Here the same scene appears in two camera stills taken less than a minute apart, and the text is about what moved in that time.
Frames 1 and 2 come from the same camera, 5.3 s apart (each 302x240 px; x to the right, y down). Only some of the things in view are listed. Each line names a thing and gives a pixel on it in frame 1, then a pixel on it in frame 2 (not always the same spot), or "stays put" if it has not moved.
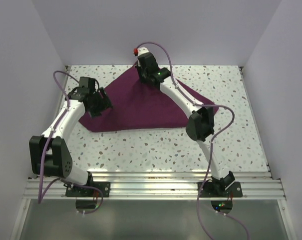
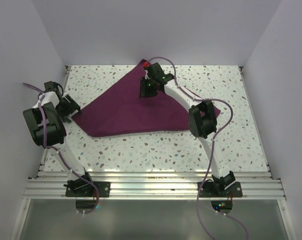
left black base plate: x=72 y=191 stays put
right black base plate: x=208 y=190 stays put
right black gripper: x=139 y=69 -> x=145 y=92
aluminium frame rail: x=255 y=185 stays put
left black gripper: x=105 y=103 -> x=72 y=107
